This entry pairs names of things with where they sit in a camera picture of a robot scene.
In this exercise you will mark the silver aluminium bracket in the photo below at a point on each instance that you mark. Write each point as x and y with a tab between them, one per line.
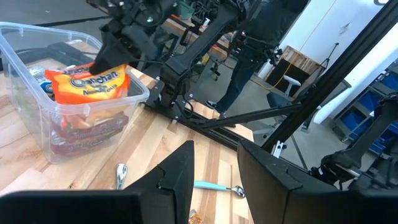
278	149

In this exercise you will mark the blue storage bins shelf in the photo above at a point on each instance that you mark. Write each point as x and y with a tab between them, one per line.
367	102

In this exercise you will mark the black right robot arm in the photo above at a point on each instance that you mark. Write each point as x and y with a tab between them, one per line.
186	62

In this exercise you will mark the silver metal spoon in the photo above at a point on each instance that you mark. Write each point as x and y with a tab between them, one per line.
122	175

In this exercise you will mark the person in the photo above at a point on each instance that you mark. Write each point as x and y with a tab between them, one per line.
245	71

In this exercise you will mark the orange Maruchan ramen packet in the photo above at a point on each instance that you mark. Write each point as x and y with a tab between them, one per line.
90	88

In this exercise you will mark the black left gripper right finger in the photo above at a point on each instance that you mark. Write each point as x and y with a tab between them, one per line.
280	205

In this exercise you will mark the black tripod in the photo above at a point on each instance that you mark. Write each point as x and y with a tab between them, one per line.
330	57

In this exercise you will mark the wooden pallet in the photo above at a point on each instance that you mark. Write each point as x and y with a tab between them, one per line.
298	57

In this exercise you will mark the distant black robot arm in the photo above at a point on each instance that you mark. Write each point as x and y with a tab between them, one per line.
357	155

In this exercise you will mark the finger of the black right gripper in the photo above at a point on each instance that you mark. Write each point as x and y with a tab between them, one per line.
143	43
109	59

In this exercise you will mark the clear plastic storage bin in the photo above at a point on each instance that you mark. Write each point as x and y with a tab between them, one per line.
31	102

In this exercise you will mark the white stool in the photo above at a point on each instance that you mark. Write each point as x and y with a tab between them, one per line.
292	81

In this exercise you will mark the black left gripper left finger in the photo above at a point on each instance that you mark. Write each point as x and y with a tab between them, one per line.
140	208

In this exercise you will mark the teal storage box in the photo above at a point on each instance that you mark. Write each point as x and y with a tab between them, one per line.
186	11

